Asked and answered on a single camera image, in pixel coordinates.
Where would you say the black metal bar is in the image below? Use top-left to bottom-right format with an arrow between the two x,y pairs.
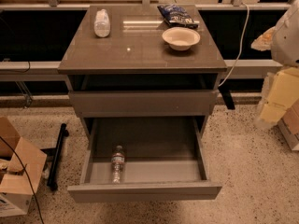
47,123 -> 69,191

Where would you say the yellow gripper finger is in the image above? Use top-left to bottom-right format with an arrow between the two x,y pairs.
254,67 -> 299,129

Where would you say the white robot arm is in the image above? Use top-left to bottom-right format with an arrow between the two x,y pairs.
251,0 -> 299,129

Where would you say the open cardboard box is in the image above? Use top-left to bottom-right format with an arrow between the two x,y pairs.
0,117 -> 47,217

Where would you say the open grey middle drawer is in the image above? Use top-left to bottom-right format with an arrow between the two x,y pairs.
68,117 -> 221,203

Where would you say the blue chip bag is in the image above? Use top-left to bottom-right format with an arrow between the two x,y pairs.
157,4 -> 199,29

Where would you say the black cable on floor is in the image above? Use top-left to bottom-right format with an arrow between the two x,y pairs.
0,135 -> 46,224

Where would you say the clear plastic water bottle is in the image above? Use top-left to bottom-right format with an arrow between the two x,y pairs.
111,146 -> 125,184

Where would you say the white hanging cable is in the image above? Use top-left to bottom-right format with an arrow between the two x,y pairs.
218,2 -> 251,88

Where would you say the grey drawer cabinet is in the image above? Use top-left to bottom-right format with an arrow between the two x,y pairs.
58,6 -> 227,133

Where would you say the white paper bowl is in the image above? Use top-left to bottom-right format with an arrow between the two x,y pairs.
162,27 -> 200,51

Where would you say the closed grey top drawer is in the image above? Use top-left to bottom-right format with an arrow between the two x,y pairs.
69,91 -> 218,118

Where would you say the white plastic bottle on counter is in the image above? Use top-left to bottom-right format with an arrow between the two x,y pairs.
93,9 -> 111,37

